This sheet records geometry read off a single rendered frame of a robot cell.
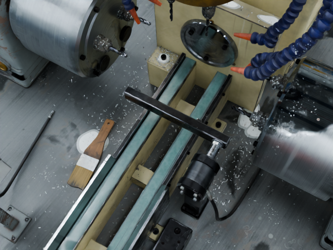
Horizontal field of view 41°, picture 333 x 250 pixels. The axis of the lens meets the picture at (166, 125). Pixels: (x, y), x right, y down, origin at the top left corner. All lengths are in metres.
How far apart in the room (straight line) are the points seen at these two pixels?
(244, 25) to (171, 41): 0.25
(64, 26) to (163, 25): 0.26
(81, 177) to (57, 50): 0.33
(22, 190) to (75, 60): 0.38
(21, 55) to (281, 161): 0.71
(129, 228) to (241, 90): 0.45
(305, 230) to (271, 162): 0.30
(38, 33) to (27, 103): 0.31
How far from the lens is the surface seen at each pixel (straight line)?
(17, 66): 1.25
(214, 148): 0.93
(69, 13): 0.98
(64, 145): 1.21
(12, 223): 1.15
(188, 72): 1.14
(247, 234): 1.12
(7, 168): 0.95
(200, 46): 1.09
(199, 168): 0.89
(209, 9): 0.79
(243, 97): 1.19
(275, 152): 0.87
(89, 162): 1.17
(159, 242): 1.04
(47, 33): 1.02
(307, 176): 0.89
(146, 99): 0.97
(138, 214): 1.00
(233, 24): 0.99
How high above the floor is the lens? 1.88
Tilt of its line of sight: 64 degrees down
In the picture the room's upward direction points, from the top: 3 degrees counter-clockwise
